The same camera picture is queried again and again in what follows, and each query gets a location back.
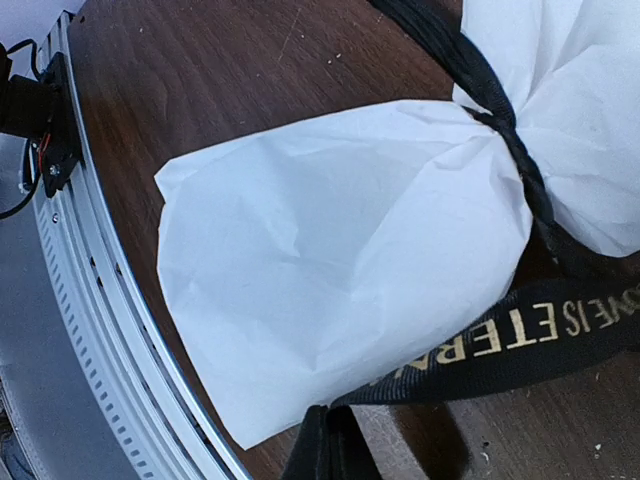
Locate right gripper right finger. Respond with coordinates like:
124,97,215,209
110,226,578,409
327,406,382,480

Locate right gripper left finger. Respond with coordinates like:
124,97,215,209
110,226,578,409
281,406,330,480

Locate white wrapping paper sheet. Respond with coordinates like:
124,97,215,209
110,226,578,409
155,1,639,449

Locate black lanyard strap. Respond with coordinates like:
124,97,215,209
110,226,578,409
329,0,640,409

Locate front aluminium rail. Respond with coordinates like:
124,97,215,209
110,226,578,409
33,12,250,479

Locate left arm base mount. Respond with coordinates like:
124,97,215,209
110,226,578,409
1,46,83,198

